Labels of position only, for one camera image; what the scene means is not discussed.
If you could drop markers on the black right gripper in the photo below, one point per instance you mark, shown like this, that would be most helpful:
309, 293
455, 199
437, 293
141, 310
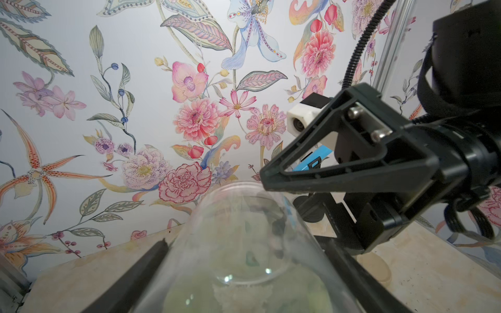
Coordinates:
389, 170

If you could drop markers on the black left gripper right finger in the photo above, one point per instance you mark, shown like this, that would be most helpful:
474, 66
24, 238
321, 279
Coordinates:
371, 295

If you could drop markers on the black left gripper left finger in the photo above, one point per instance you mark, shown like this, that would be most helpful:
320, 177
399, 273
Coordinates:
126, 291

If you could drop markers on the rice jar beige lid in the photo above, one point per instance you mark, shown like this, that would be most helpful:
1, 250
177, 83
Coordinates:
245, 249

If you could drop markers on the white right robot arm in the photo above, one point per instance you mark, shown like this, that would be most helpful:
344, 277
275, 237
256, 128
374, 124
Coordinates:
458, 84

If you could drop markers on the blue toy microphone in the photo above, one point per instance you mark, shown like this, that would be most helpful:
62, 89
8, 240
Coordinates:
313, 159

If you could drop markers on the aluminium corner post left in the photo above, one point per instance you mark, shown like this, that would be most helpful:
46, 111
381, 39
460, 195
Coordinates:
14, 287

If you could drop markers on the aluminium corner post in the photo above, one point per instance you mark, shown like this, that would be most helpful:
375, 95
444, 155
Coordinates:
14, 287
398, 28

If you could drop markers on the aluminium corner post right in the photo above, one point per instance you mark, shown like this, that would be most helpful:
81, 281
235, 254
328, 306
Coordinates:
398, 28

